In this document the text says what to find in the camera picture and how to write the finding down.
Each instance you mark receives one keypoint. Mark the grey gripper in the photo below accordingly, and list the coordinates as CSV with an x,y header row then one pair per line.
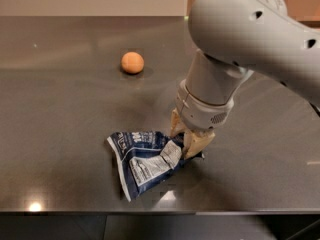
x,y
199,113

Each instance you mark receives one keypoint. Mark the blue chip bag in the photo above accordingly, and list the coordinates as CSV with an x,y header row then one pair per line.
x,y
146,159

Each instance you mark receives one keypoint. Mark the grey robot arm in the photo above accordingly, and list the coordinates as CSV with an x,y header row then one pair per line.
x,y
234,39

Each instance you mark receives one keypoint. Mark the orange ball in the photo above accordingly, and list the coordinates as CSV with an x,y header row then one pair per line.
x,y
132,63

